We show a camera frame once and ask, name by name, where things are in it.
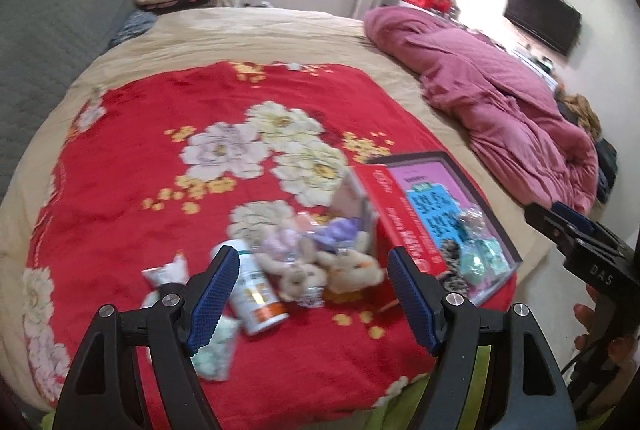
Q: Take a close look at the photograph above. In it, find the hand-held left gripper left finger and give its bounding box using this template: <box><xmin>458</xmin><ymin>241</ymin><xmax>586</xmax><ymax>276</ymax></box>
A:
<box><xmin>55</xmin><ymin>245</ymin><xmax>241</xmax><ymax>430</ymax></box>

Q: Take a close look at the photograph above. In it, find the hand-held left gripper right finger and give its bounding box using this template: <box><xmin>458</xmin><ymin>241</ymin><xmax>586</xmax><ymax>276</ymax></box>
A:
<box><xmin>387</xmin><ymin>246</ymin><xmax>578</xmax><ymax>430</ymax></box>

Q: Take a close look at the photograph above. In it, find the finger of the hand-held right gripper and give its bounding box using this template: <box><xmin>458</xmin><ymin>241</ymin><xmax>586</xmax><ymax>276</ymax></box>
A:
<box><xmin>550</xmin><ymin>202</ymin><xmax>623</xmax><ymax>243</ymax></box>
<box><xmin>524</xmin><ymin>202</ymin><xmax>583</xmax><ymax>253</ymax></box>

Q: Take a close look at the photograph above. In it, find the leopard print scrunchie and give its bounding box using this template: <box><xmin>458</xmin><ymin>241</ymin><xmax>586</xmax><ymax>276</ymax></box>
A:
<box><xmin>437</xmin><ymin>242</ymin><xmax>473</xmax><ymax>296</ymax></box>

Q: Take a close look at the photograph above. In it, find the green floral tissue pack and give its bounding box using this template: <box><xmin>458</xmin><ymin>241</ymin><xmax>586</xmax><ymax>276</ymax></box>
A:
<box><xmin>480</xmin><ymin>237</ymin><xmax>511</xmax><ymax>281</ymax></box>
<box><xmin>192</xmin><ymin>315</ymin><xmax>241</xmax><ymax>383</ymax></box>

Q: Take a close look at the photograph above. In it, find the clear plastic bag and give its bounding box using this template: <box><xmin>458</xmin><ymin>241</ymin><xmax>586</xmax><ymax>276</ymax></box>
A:
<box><xmin>455</xmin><ymin>205</ymin><xmax>488</xmax><ymax>243</ymax></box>

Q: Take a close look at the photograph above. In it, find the black box tray pink inside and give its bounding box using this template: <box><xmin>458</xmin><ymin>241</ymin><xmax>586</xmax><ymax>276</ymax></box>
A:
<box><xmin>385</xmin><ymin>151</ymin><xmax>523</xmax><ymax>308</ymax></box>

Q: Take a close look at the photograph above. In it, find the person's right hand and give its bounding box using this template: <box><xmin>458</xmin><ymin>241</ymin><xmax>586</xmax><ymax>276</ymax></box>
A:
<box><xmin>572</xmin><ymin>302</ymin><xmax>636</xmax><ymax>366</ymax></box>

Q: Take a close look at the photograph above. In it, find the white supplement bottle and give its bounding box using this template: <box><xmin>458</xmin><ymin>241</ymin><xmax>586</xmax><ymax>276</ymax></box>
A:
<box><xmin>210</xmin><ymin>237</ymin><xmax>291</xmax><ymax>337</ymax></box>

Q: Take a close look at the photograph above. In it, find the yellow white squeeze tube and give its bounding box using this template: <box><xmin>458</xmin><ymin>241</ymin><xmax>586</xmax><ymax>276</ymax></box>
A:
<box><xmin>141</xmin><ymin>252</ymin><xmax>191</xmax><ymax>311</ymax></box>

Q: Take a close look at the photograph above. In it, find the dark bag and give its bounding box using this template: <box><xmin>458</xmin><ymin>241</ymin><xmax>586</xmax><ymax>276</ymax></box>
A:
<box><xmin>592</xmin><ymin>137</ymin><xmax>621</xmax><ymax>206</ymax></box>

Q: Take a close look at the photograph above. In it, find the brown white plush hamster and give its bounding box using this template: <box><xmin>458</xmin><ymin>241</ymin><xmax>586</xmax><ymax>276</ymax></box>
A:
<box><xmin>317</xmin><ymin>232</ymin><xmax>386</xmax><ymax>306</ymax></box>

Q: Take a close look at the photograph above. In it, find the lilac plush toy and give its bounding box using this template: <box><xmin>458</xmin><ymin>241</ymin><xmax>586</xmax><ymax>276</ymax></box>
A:
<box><xmin>255</xmin><ymin>225</ymin><xmax>301</xmax><ymax>261</ymax></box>

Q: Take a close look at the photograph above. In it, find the small silver tiara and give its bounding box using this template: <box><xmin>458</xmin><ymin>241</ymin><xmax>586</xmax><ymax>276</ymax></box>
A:
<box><xmin>299</xmin><ymin>285</ymin><xmax>326</xmax><ymax>308</ymax></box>

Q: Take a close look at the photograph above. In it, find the purple scrunchie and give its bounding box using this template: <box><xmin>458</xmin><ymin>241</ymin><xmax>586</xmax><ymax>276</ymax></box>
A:
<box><xmin>312</xmin><ymin>217</ymin><xmax>363</xmax><ymax>251</ymax></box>

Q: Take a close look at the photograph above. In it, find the brown cloth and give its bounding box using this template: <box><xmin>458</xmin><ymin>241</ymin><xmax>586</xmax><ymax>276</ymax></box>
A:
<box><xmin>557</xmin><ymin>92</ymin><xmax>603</xmax><ymax>141</ymax></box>

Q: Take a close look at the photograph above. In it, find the lime green cloth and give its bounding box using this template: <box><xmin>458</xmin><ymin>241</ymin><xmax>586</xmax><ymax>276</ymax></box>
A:
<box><xmin>40</xmin><ymin>345</ymin><xmax>501</xmax><ymax>430</ymax></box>

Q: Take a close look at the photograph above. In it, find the white dresser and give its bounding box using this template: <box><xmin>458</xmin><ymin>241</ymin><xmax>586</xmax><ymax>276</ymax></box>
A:
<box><xmin>510</xmin><ymin>45</ymin><xmax>561</xmax><ymax>86</ymax></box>

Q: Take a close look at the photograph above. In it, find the pink duvet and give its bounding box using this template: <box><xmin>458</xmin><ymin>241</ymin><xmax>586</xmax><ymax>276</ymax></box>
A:
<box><xmin>362</xmin><ymin>6</ymin><xmax>601</xmax><ymax>216</ymax></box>

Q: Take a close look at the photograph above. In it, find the red floral blanket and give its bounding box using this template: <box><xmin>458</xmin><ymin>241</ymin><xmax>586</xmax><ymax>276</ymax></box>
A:
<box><xmin>22</xmin><ymin>60</ymin><xmax>518</xmax><ymax>426</ymax></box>

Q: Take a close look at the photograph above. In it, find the blue patterned cloth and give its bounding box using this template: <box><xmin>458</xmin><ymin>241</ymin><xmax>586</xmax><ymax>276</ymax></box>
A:
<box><xmin>107</xmin><ymin>7</ymin><xmax>161</xmax><ymax>48</ymax></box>

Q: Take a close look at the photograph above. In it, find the grey quilted headboard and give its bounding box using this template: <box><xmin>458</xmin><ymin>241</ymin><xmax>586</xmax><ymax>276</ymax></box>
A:
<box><xmin>0</xmin><ymin>0</ymin><xmax>133</xmax><ymax>206</ymax></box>

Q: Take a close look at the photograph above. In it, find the black cable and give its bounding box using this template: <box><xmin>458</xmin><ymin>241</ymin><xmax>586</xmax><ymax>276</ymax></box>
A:
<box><xmin>560</xmin><ymin>350</ymin><xmax>606</xmax><ymax>381</ymax></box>

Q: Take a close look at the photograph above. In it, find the black wall television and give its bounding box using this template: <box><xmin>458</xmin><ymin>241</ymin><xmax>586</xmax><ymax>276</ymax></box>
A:
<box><xmin>502</xmin><ymin>0</ymin><xmax>582</xmax><ymax>57</ymax></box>

